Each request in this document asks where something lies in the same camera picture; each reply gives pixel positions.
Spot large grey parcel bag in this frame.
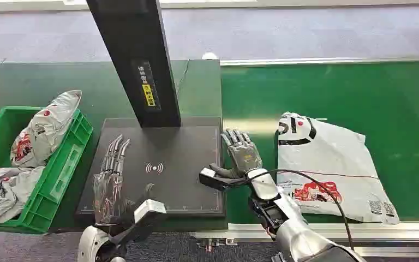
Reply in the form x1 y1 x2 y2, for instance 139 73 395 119
276 111 400 225

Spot black scanner post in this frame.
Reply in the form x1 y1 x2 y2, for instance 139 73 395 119
86 0 182 128

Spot silver conveyor frame rail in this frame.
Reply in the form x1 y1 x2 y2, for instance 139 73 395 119
190 221 419 258
219 56 419 67

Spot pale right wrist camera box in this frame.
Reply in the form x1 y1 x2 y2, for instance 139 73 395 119
199 166 232 192

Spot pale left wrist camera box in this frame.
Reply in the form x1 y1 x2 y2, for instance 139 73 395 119
133 199 168 227

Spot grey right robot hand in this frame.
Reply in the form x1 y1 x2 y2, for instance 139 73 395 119
209 128 264 180

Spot black scanner pad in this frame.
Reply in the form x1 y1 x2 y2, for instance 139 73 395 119
75 116 227 218

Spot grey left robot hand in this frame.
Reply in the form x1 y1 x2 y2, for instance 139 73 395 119
92 134 157 225

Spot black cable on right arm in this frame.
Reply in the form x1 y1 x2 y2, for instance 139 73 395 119
231 168 356 251

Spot green plastic crate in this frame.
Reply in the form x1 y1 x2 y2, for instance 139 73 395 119
0 105 94 234

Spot grey parcel bag with red print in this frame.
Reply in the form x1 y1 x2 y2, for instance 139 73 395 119
10 90 83 169

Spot yellow and black warning label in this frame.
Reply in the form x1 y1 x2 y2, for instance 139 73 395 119
137 64 162 110

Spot crumpled grey parcel bag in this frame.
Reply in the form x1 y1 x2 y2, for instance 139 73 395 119
0 165 46 225

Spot green conveyor belt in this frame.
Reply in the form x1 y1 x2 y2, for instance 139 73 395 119
220 61 419 224

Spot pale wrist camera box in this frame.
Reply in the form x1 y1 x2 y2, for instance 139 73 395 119
199 166 232 192
133 199 168 227

